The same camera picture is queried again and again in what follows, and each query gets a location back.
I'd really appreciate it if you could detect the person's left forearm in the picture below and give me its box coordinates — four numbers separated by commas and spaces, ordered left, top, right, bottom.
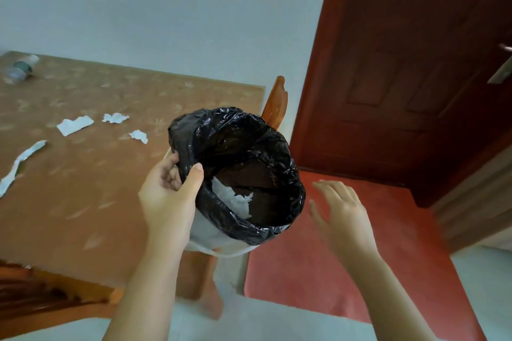
102, 247, 189, 341

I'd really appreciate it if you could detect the white tissue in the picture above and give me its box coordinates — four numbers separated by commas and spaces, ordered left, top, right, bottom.
211, 176, 254, 221

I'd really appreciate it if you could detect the brown floral table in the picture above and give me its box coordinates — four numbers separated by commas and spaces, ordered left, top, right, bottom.
0, 51, 267, 321

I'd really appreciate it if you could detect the square white paper piece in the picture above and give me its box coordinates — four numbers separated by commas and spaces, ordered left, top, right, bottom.
56, 115, 95, 137

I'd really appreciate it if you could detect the long white paper strip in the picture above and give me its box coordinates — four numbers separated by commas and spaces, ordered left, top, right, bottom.
0, 140, 47, 199

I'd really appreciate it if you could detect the person's left hand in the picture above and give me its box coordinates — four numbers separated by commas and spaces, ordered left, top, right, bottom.
138, 151, 205, 252

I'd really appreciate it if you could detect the grey-brown wooden furniture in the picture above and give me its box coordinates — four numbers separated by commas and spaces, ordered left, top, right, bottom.
430, 144, 512, 254

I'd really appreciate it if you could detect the clear plastic water bottle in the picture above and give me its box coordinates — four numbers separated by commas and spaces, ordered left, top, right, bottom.
2, 53, 41, 85

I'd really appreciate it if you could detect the person's right hand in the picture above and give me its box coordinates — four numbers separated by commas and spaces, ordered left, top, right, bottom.
308, 180, 379, 270

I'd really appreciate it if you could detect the orange wooden chair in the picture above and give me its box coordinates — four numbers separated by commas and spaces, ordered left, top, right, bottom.
0, 259, 125, 338
261, 75, 289, 131

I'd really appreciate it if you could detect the trash bin with black bag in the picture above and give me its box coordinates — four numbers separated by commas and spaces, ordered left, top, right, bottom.
163, 107, 307, 259

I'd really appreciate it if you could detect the dark red wooden door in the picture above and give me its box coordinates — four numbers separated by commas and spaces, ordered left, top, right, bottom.
289, 0, 512, 209

